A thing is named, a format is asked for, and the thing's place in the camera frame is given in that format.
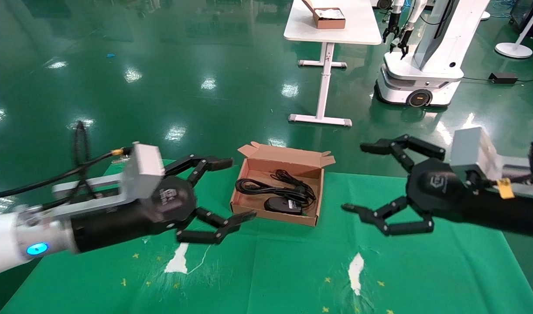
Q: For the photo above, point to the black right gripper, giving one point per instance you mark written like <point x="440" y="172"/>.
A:
<point x="436" y="187"/>

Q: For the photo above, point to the metal binder clip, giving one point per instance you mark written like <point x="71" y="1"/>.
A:
<point x="120" y="161"/>

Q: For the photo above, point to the white floor stand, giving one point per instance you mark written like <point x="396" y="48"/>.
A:
<point x="513" y="50"/>

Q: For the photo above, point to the small cardboard box white contents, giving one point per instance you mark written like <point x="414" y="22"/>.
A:
<point x="329" y="18"/>

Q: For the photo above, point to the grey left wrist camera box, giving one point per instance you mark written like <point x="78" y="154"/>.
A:
<point x="144" y="168"/>

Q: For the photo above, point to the green table cloth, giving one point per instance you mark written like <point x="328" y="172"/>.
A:
<point x="292" y="270"/>

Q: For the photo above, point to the open brown cardboard box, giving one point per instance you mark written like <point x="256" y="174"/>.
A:
<point x="257" y="157"/>

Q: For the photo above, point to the white wheeled background robot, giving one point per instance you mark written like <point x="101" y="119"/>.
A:
<point x="428" y="65"/>

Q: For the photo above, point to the white standing table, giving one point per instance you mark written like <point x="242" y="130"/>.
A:
<point x="336" y="30"/>

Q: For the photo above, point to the black power adapter brick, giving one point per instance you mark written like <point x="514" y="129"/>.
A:
<point x="503" y="77"/>

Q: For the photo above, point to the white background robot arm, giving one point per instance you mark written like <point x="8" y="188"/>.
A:
<point x="404" y="41"/>
<point x="391" y="26"/>

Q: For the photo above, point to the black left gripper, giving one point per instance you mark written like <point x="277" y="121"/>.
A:
<point x="175" y="205"/>

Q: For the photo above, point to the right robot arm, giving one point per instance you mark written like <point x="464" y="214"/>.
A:
<point x="510" y="216"/>

